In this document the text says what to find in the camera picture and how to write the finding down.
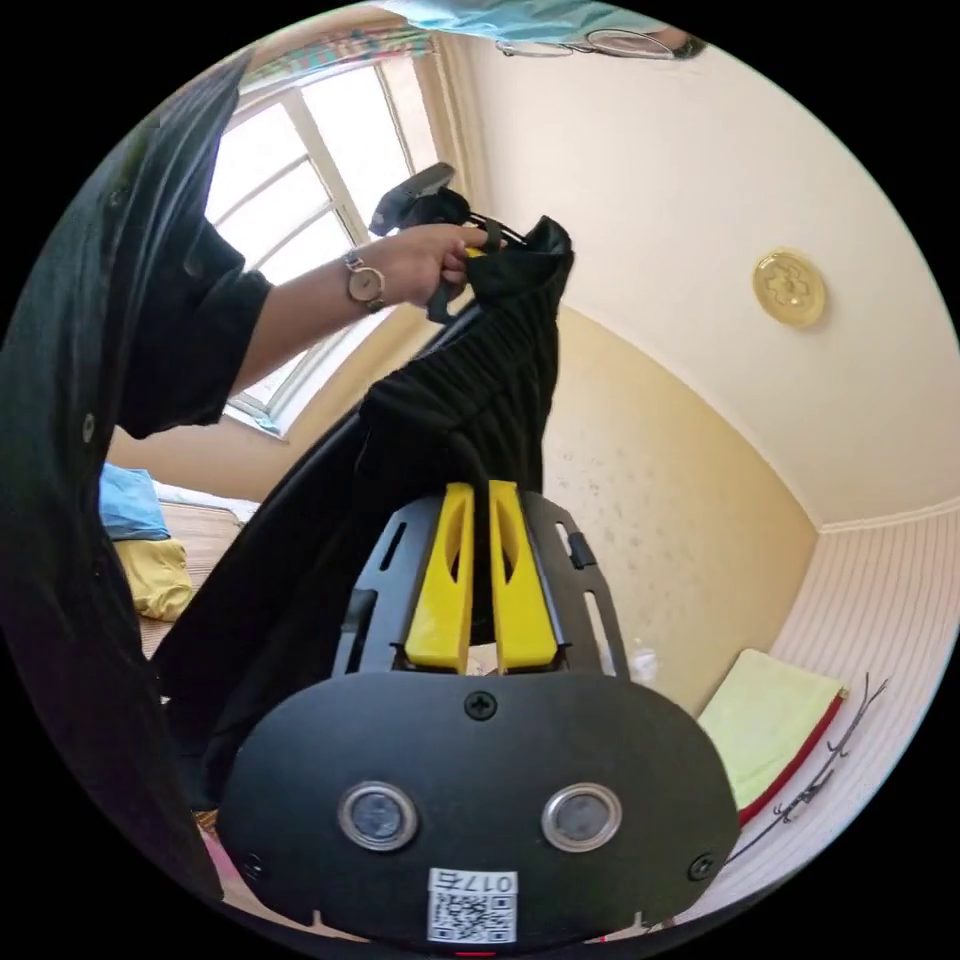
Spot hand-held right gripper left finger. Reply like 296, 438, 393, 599
404, 482, 476, 671

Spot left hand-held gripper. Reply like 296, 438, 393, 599
425, 185, 522, 325

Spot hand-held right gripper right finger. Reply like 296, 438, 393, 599
488, 479, 562, 674

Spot black pants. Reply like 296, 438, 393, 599
149, 215, 577, 813

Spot person's left forearm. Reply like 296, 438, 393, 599
230, 248, 393, 400

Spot person's left hand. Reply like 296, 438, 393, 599
383, 223, 490, 310

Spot curtain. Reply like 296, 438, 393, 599
243, 28, 489, 211

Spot window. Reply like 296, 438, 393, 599
200, 58, 440, 440

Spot bed with woven mat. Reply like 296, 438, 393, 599
104, 479, 262, 913

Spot light green cloth red edge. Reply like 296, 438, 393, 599
695, 647, 851, 829

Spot yellow garment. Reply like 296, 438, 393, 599
113, 537, 195, 622

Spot round yellow ceiling lamp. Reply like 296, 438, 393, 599
752, 246, 828, 330

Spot blue pillow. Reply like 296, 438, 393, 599
99, 462, 172, 543

